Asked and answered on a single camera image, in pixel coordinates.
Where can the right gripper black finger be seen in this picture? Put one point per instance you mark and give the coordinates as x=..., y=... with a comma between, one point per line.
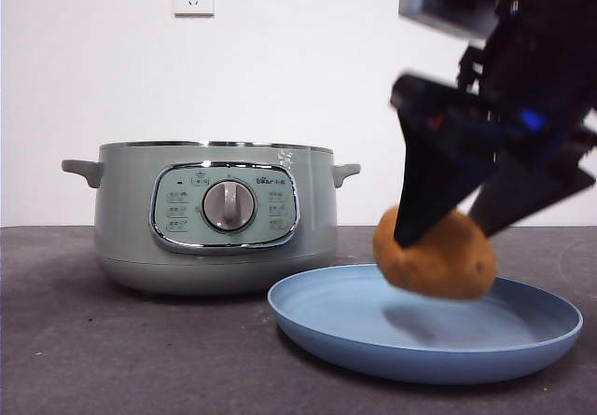
x=527, y=196
x=434, y=172

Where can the brown potato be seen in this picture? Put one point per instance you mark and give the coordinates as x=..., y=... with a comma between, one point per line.
x=438, y=270

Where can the blue round plate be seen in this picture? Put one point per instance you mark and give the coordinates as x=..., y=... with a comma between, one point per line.
x=326, y=308

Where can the pale green electric steamer pot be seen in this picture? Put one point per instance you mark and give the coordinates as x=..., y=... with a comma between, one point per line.
x=130, y=210

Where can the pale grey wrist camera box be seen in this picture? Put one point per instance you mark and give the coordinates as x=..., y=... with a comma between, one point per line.
x=443, y=0

